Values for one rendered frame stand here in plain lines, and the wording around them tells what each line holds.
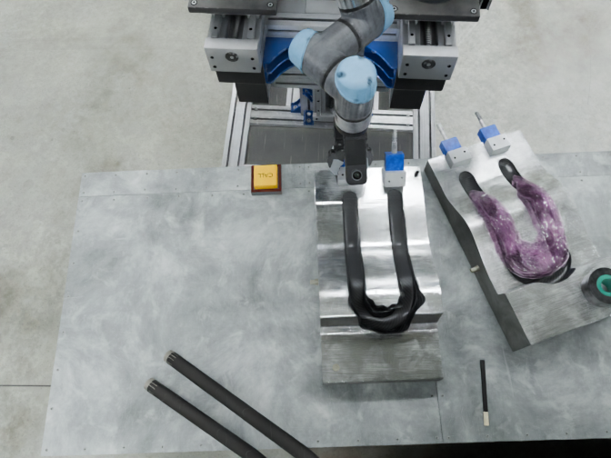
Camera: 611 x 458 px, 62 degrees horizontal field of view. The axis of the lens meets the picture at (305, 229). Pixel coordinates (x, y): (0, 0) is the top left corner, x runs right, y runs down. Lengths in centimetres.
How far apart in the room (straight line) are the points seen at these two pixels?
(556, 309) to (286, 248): 63
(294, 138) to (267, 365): 113
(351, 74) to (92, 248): 80
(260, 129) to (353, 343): 121
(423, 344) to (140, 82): 196
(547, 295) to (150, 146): 181
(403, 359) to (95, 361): 71
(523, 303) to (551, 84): 168
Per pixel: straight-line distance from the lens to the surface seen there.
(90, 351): 133
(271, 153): 207
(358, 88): 93
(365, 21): 106
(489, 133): 140
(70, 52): 293
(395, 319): 116
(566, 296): 124
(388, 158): 122
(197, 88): 257
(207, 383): 117
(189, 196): 137
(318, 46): 101
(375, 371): 115
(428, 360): 117
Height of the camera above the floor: 200
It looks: 69 degrees down
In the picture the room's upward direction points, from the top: 5 degrees counter-clockwise
